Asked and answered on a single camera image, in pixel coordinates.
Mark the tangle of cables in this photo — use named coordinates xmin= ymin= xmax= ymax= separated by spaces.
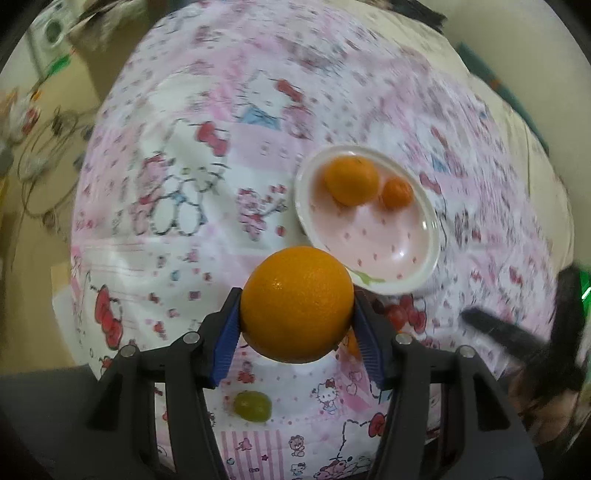
xmin=16 ymin=104 xmax=100 ymax=232

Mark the green grape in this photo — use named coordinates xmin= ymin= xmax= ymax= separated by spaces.
xmin=233 ymin=390 xmax=273 ymax=424

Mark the medium orange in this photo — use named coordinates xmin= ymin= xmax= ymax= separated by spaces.
xmin=324 ymin=156 xmax=380 ymax=207

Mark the teal object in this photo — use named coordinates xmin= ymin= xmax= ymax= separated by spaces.
xmin=455 ymin=41 xmax=550 ymax=153

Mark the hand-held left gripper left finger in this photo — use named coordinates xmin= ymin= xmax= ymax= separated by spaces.
xmin=88 ymin=287 xmax=243 ymax=480

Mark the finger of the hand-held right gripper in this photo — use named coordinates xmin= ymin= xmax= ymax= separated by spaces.
xmin=461 ymin=307 xmax=551 ymax=360
xmin=554 ymin=267 xmax=584 ymax=340

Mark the person's right forearm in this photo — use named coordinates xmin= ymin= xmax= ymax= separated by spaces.
xmin=508 ymin=369 xmax=589 ymax=446

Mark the pink cartoon printed tablecloth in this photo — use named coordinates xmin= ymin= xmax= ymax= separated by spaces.
xmin=69 ymin=0 xmax=575 ymax=480

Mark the white washing machine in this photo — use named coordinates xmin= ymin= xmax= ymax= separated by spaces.
xmin=28 ymin=0 xmax=81 ymax=63

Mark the white plate with pink centre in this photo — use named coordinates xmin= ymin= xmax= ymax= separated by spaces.
xmin=294 ymin=145 xmax=441 ymax=295

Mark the small mandarin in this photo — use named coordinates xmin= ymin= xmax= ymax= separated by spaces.
xmin=380 ymin=177 xmax=414 ymax=210

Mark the large orange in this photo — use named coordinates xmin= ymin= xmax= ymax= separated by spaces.
xmin=241 ymin=246 xmax=355 ymax=364

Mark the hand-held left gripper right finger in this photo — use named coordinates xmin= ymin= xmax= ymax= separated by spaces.
xmin=352 ymin=290 xmax=546 ymax=480

